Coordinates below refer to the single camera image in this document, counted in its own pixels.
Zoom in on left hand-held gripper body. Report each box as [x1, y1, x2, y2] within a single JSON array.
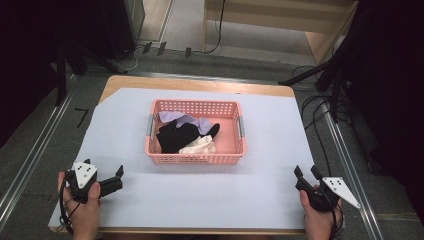
[[65, 160, 124, 205]]

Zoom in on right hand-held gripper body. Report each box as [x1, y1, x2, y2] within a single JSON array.
[[294, 176, 362, 213]]

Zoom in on person's right hand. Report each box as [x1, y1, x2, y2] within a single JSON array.
[[298, 189, 343, 236]]

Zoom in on person's left hand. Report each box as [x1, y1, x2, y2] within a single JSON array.
[[57, 170, 102, 234]]

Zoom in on pale paper sheet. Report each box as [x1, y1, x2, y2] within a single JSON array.
[[47, 87, 313, 232]]

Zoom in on black cloth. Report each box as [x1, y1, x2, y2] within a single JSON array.
[[156, 119, 221, 155]]

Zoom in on pink plastic basket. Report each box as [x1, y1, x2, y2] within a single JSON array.
[[144, 98, 248, 166]]

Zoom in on white cloth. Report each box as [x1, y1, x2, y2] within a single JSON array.
[[178, 134, 218, 155]]

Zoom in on purple cloth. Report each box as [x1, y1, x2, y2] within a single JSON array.
[[158, 110, 215, 136]]

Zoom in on black metal stand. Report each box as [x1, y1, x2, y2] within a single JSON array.
[[277, 49, 355, 124], [54, 39, 88, 108]]

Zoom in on wooden table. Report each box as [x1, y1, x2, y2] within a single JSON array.
[[49, 74, 307, 235]]

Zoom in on light wooden shelf unit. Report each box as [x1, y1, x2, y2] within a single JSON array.
[[202, 0, 360, 66]]

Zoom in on dark cabinet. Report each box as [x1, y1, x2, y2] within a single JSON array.
[[98, 0, 147, 62]]

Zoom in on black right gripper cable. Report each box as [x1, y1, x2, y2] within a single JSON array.
[[328, 199, 345, 240]]

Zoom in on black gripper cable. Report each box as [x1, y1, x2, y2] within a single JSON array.
[[328, 199, 345, 240], [58, 171, 75, 235]]

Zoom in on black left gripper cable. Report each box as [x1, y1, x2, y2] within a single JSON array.
[[58, 171, 75, 235]]

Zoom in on metal floor rail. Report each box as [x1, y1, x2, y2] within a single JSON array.
[[0, 73, 78, 232], [322, 99, 385, 240]]

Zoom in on black floor cables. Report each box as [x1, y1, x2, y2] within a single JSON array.
[[291, 64, 351, 178]]

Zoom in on white floor cable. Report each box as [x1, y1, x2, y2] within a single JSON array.
[[111, 45, 145, 73]]

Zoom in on black hanging cable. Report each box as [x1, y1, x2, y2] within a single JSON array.
[[203, 0, 227, 55]]

